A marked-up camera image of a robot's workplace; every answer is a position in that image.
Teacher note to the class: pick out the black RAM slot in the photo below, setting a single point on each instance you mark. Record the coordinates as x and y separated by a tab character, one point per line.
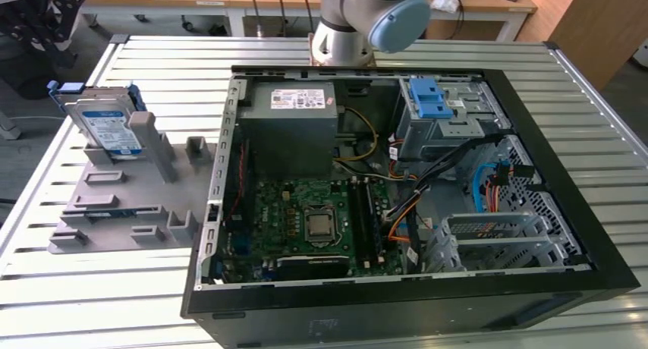
360	220
374	220

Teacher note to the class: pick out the brown wooden cabinet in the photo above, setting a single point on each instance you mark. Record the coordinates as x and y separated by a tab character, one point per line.
602	30

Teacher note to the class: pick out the CPU socket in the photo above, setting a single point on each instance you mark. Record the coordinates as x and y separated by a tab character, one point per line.
338	222

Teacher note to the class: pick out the silver CPU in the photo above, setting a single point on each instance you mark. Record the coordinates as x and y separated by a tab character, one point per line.
320	225

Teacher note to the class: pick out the black graphics card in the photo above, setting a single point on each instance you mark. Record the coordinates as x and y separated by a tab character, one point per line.
313	267

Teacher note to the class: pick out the black PC case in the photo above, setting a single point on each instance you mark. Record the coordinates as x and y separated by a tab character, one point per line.
354	311

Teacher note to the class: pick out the grey metal disk bay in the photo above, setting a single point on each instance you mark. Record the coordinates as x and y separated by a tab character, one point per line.
501	242

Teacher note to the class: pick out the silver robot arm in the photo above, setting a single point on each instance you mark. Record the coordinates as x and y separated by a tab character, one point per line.
349	22

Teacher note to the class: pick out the grey metal foot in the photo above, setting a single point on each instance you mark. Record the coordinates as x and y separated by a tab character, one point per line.
9	129

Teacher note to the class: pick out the blue plastic drive latch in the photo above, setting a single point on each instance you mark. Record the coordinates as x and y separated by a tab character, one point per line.
426	98

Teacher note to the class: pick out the grey metal drive cage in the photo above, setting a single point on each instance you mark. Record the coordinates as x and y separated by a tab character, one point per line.
454	131

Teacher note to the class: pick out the grey parts rack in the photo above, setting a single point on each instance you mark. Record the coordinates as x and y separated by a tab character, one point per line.
126	191

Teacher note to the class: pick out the hard disk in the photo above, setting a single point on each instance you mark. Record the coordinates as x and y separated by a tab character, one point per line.
108	125

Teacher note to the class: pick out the black mesh waste bin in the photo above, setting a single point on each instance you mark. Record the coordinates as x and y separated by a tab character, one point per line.
34	83

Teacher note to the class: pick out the grey power supply unit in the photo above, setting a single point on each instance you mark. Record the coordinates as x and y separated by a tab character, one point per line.
288	144

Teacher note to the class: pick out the white device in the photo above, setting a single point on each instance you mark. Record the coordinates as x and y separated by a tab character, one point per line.
641	55

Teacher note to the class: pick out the RAM stick on rack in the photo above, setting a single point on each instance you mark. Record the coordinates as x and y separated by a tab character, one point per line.
108	213

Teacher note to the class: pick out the green motherboard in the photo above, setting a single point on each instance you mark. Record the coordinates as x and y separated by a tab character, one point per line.
276	208

